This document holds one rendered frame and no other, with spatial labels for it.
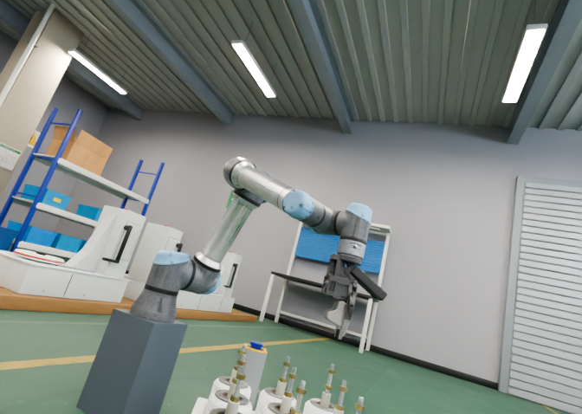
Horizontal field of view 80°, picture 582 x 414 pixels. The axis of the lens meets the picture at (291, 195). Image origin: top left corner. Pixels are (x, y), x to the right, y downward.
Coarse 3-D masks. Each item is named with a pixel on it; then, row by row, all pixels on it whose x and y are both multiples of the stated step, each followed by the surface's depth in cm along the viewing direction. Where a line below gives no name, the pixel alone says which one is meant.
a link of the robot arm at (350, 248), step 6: (342, 240) 97; (348, 240) 96; (342, 246) 96; (348, 246) 95; (354, 246) 94; (360, 246) 95; (342, 252) 95; (348, 252) 94; (354, 252) 94; (360, 252) 95; (360, 258) 96
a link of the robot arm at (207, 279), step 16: (240, 192) 129; (240, 208) 130; (256, 208) 133; (224, 224) 130; (240, 224) 131; (224, 240) 130; (208, 256) 130; (208, 272) 129; (192, 288) 127; (208, 288) 131
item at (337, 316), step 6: (342, 306) 91; (330, 312) 90; (336, 312) 91; (342, 312) 91; (330, 318) 90; (336, 318) 90; (342, 318) 90; (336, 324) 90; (342, 324) 90; (348, 324) 90; (342, 330) 89; (342, 336) 90
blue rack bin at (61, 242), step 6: (60, 234) 498; (54, 240) 499; (60, 240) 498; (66, 240) 506; (72, 240) 515; (78, 240) 523; (54, 246) 496; (60, 246) 500; (66, 246) 508; (72, 246) 516; (78, 246) 525
